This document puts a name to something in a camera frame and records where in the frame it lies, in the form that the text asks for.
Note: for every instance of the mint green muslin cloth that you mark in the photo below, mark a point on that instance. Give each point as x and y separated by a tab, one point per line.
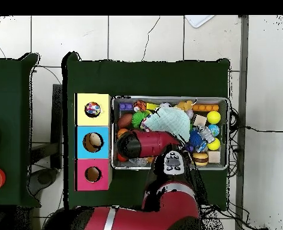
170	122

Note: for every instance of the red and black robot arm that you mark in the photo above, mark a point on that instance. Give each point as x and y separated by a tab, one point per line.
156	143

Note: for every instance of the wooden box with three holes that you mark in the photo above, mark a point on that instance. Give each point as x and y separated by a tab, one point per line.
81	167

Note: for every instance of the green spiky rubber ball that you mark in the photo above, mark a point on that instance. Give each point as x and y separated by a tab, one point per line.
139	118

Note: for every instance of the small brown football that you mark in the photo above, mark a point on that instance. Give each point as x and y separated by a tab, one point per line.
124	121

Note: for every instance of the orange tiger plush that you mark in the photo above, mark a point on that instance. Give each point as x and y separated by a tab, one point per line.
140	105

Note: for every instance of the dark green tablecloth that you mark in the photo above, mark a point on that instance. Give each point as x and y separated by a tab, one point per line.
9	95
146	79

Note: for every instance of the blue spiky rubber ball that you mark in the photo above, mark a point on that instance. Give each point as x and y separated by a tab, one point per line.
195	139

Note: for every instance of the plain wooden cube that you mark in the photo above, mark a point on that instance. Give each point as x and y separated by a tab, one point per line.
199	119

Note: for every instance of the grey toy robot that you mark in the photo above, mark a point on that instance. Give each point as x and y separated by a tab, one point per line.
206	134

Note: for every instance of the toy hamburger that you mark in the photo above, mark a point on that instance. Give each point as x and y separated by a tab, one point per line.
200	158

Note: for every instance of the blue marbled ball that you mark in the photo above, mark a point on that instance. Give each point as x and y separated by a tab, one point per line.
214	130

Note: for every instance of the yellow plastic ball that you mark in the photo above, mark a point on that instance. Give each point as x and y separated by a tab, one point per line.
213	117

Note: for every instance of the black upright panel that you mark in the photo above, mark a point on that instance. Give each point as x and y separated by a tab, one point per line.
57	119

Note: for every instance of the dark grey stand base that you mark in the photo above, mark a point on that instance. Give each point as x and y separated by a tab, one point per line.
44	178

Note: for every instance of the white tray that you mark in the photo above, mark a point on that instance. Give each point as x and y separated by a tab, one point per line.
199	20

